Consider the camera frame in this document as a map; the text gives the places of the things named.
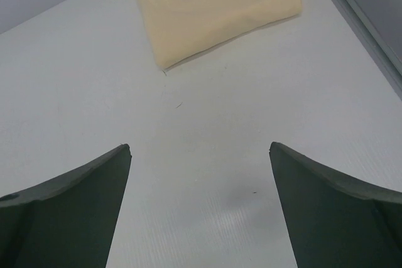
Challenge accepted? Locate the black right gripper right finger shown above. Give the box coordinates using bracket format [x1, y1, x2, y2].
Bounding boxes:
[269, 142, 401, 267]

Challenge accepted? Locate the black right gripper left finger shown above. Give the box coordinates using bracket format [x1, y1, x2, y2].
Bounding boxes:
[1, 144, 132, 267]

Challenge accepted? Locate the folded beige t shirt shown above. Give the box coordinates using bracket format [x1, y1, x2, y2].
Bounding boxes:
[137, 0, 302, 69]

